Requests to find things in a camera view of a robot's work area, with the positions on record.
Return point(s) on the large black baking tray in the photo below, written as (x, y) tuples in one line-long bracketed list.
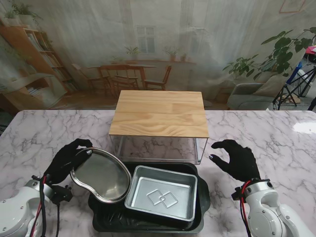
[(108, 216)]

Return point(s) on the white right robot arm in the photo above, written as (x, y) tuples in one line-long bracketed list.
[(266, 212)]

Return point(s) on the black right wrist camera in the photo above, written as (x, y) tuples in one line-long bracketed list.
[(237, 196)]

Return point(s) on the wooden shelf with white frame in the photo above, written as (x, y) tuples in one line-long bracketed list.
[(160, 113)]

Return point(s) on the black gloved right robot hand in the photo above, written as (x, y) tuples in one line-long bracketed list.
[(243, 160)]

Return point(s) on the blue board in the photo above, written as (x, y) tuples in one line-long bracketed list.
[(295, 72)]

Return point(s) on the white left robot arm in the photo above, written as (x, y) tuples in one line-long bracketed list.
[(17, 212)]

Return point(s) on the pink and red item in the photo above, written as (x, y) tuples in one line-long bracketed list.
[(312, 49)]

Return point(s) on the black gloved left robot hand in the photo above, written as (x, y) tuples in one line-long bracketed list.
[(64, 163)]

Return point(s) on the silver rectangular baking tray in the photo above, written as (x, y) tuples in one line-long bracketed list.
[(160, 195)]

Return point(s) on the printed room scene backdrop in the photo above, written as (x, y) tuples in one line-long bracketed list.
[(98, 37)]

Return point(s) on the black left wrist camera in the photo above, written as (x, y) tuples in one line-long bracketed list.
[(61, 194)]

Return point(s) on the black tripod stand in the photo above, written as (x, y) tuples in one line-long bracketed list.
[(286, 93)]

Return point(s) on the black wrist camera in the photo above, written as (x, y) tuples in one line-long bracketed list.
[(237, 196), (61, 194)]

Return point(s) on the kidney-shaped steel tray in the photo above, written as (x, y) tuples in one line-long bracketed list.
[(103, 175)]

